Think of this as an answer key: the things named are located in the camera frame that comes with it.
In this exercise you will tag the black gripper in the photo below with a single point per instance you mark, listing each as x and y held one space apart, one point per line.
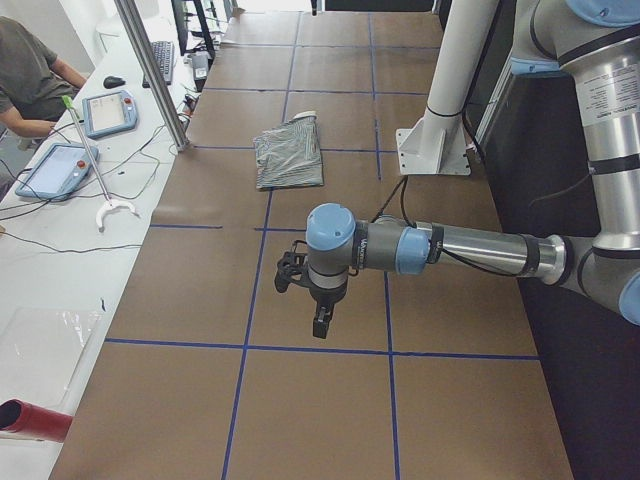
326 297

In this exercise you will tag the navy white striped polo shirt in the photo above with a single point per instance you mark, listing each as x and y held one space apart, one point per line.
289 155

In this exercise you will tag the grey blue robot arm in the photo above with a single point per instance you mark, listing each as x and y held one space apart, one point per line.
596 43

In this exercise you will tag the brown paper table cover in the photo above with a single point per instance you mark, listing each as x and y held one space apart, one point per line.
215 368

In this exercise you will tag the far blue teach pendant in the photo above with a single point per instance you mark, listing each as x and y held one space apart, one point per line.
109 114

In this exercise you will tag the blue teach pendant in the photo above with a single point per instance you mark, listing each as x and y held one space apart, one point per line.
109 114
57 174

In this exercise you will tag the clear plastic bag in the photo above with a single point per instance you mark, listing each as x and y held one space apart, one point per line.
40 353

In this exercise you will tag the near blue teach pendant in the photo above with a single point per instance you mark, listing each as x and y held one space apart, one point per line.
57 174

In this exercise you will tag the black keyboard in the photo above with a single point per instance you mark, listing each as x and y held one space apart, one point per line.
164 52

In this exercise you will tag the black computer mouse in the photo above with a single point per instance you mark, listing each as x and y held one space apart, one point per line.
111 82

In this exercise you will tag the red cylinder bottle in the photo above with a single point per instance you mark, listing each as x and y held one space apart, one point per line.
33 421

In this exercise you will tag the seated person grey shirt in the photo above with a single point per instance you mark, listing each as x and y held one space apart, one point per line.
34 79

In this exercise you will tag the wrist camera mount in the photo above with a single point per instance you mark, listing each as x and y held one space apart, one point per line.
292 268

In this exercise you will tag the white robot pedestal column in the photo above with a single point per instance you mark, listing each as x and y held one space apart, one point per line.
436 144

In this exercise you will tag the aluminium frame post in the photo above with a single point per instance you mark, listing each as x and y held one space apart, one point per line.
141 45

